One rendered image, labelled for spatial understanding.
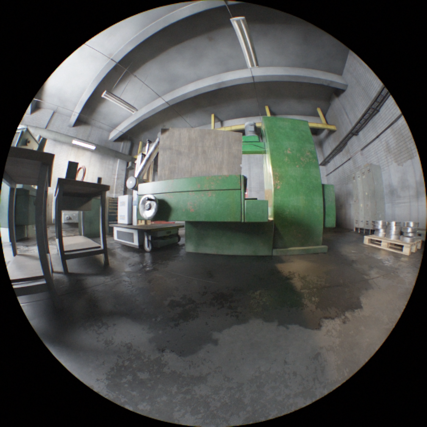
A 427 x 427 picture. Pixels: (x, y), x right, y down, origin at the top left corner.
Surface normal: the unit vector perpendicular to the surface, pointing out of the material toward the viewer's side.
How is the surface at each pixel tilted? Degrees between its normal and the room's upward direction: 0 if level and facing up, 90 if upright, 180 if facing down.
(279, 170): 90
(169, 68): 180
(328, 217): 90
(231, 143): 104
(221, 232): 90
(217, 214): 90
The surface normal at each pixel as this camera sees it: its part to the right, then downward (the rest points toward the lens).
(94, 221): 0.95, 0.00
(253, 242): -0.22, -0.01
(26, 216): 0.67, -0.05
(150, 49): 0.00, 1.00
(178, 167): 0.15, 0.23
